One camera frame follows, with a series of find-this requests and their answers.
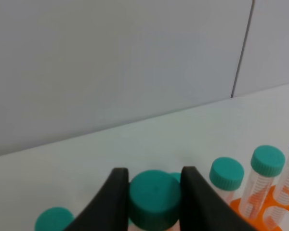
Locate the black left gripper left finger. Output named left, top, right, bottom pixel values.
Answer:
left=65, top=167, right=129, bottom=231

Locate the orange plastic test tube rack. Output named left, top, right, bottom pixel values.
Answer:
left=230, top=185, right=289, bottom=231

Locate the teal-capped test tube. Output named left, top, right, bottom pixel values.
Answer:
left=128, top=170, right=181, bottom=231
left=34, top=207, right=74, bottom=231

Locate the teal-capped tube row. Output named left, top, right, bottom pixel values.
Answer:
left=264, top=156, right=289, bottom=230
left=238, top=145, right=285, bottom=220
left=209, top=157, right=244, bottom=205
left=169, top=172, right=181, bottom=188

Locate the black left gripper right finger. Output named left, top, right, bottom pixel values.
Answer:
left=180, top=167, right=255, bottom=231

